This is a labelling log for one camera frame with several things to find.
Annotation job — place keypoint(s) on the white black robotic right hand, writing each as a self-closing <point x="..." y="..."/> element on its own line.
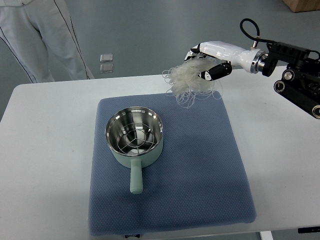
<point x="252" y="60"/>

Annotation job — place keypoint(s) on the white vermicelli noodle bundle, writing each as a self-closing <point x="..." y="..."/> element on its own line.
<point x="186" y="84"/>

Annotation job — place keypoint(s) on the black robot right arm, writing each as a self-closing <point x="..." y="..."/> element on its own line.
<point x="300" y="81"/>

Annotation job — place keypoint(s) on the mint green steel pot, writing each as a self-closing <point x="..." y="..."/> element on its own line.
<point x="136" y="163"/>

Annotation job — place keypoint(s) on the blue quilted mat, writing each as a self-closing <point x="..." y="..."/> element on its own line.
<point x="199" y="180"/>

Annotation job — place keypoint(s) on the lower metal floor plate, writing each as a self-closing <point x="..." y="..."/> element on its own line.
<point x="106" y="68"/>

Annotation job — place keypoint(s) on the metal floor plate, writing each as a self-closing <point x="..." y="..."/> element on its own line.
<point x="106" y="68"/>
<point x="106" y="57"/>

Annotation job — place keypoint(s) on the upper metal floor plate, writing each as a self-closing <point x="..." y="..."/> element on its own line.
<point x="106" y="57"/>

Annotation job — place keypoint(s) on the dark label under mat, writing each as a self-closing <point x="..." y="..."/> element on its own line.
<point x="132" y="236"/>

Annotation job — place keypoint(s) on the person in grey trousers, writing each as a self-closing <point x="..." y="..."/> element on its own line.
<point x="31" y="28"/>

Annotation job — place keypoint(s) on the round wire steaming rack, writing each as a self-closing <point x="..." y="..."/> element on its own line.
<point x="134" y="139"/>

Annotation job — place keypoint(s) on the white table leg bracket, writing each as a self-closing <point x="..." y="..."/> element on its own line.
<point x="266" y="235"/>

